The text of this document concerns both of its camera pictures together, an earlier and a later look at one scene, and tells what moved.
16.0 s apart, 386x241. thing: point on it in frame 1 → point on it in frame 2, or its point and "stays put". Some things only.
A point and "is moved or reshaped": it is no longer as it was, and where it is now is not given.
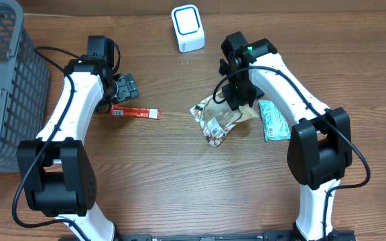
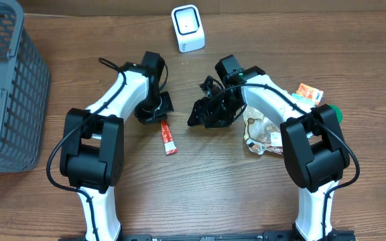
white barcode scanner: [188, 28] stays put
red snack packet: [135, 112] is moved or reshaped
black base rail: [334, 235] stays put
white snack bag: [217, 118] is moved or reshaped
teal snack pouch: [275, 126] is moved or reshaped
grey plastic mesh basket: [14, 86] stays put
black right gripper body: [241, 100] → [210, 109]
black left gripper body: [126, 88] → [165, 102]
